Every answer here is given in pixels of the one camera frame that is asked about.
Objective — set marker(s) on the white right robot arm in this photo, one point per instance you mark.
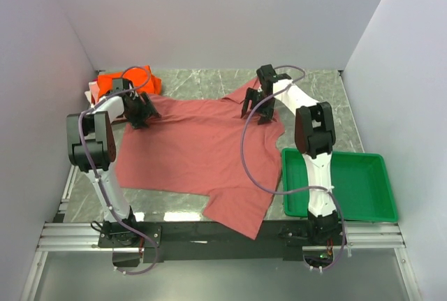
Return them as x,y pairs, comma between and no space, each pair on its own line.
314,136

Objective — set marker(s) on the green plastic tray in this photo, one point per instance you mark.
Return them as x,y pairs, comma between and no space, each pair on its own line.
361,186

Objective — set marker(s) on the dusty pink t shirt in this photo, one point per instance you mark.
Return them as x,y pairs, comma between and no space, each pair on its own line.
195,148

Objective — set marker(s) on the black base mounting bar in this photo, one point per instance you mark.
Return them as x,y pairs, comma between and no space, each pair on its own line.
207,240

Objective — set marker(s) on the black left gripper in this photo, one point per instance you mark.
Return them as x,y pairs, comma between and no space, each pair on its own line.
137,122

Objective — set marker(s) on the folded orange t shirt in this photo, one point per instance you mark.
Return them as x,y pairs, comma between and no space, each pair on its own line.
136,75

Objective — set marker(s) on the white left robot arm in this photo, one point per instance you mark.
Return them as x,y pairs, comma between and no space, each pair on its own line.
92,148

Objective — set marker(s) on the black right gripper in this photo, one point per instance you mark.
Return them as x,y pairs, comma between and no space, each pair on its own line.
251,94

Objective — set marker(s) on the folded pale pink shirt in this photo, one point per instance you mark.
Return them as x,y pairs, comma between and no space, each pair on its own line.
93,93

